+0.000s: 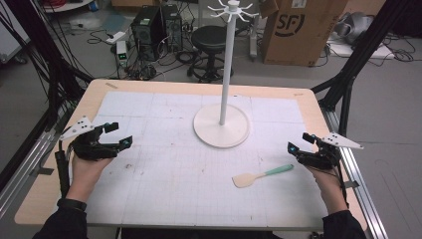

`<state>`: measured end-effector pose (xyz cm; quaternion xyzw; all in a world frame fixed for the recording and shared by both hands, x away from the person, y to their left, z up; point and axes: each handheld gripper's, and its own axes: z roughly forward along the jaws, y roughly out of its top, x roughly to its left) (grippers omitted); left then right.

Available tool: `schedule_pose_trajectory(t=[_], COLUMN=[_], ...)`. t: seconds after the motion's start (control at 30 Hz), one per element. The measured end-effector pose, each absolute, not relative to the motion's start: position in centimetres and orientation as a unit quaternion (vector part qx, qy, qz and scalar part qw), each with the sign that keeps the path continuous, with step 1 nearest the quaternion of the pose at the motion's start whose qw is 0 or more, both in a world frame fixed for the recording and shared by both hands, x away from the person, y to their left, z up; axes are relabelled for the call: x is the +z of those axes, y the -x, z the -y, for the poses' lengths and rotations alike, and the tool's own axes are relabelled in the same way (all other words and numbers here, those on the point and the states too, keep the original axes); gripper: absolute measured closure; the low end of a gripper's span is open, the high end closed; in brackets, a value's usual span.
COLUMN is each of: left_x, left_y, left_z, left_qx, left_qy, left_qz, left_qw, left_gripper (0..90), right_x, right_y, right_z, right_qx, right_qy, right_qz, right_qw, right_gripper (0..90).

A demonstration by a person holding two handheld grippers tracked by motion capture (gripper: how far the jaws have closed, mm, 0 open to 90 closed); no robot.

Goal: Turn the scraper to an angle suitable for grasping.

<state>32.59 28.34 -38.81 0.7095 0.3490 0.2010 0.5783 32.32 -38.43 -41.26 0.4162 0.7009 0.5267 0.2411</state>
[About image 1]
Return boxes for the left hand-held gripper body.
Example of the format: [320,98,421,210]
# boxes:
[59,116,121,161]

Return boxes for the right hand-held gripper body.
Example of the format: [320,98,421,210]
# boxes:
[297,131,364,170]

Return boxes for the person's left hand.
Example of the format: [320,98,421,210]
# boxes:
[65,154,114,202]

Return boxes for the person's right hand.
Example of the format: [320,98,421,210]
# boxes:
[304,164,350,215]

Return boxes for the white grid mat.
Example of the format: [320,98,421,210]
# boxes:
[84,91,329,231]

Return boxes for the white hook stand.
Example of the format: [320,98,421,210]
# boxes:
[192,0,260,149]

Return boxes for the white device with green display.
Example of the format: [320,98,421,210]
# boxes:
[114,40,130,68]

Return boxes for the white power strip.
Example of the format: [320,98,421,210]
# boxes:
[105,31,127,45]

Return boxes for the brown cardboard box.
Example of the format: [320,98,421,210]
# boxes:
[259,0,350,67]

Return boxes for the large black computer tower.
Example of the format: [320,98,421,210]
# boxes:
[129,4,167,63]

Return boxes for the white flat board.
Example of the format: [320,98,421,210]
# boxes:
[327,39,396,61]

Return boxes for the slim black computer tower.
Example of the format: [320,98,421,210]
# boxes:
[160,3,184,54]

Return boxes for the silver grey bag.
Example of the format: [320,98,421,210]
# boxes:
[333,11,375,46]

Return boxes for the round white table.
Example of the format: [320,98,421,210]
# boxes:
[42,0,95,14]

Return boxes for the black round stool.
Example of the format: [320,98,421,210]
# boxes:
[186,25,235,85]

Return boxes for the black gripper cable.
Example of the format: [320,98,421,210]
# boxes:
[54,139,73,199]
[331,164,350,208]

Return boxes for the aluminium rail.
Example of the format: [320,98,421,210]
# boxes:
[0,109,74,218]
[318,105,390,239]

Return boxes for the wooden spatula with green handle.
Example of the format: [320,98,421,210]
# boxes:
[231,163,296,189]

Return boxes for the black floor cables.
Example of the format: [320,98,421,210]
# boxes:
[87,28,200,82]

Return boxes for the black metal frame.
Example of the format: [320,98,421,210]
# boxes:
[3,0,96,131]
[311,0,414,137]

